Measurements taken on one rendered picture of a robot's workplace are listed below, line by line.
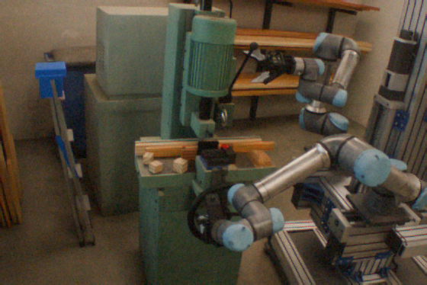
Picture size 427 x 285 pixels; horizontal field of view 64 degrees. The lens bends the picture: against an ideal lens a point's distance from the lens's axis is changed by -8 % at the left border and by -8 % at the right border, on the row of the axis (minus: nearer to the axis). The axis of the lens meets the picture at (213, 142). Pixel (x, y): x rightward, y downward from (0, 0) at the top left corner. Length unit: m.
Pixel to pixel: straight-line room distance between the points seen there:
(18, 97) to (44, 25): 0.74
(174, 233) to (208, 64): 0.76
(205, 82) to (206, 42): 0.16
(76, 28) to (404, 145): 2.94
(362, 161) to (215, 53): 0.68
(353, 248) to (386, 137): 0.53
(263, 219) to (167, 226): 0.67
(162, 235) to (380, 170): 0.97
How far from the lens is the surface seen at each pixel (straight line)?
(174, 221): 1.65
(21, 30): 3.66
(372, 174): 1.21
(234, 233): 1.02
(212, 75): 1.47
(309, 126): 2.02
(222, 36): 1.44
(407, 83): 1.81
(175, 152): 1.64
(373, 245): 1.81
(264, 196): 1.19
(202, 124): 1.57
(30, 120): 3.90
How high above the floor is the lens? 1.67
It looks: 25 degrees down
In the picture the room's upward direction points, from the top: 7 degrees clockwise
